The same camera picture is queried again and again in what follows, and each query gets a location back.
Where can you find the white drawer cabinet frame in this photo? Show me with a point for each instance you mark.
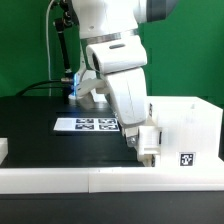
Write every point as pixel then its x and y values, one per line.
pixel 191 129

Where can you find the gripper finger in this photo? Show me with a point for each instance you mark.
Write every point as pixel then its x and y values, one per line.
pixel 131 140

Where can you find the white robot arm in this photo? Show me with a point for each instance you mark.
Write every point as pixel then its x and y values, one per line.
pixel 107 20

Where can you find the white left fence rail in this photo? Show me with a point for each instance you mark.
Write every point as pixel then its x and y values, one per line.
pixel 3 149

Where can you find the white drawer box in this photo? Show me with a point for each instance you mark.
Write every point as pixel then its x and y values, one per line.
pixel 149 140
pixel 151 161

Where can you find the white fence rail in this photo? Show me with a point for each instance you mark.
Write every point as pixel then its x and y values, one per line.
pixel 3 149
pixel 98 180

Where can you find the white front drawer box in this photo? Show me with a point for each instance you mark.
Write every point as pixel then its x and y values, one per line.
pixel 151 161

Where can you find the white front fence rail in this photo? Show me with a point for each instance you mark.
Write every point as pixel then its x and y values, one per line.
pixel 98 180

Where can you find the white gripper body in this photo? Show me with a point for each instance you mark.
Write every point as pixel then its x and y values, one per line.
pixel 120 62

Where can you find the marker sheet on table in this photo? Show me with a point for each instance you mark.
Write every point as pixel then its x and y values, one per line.
pixel 86 124

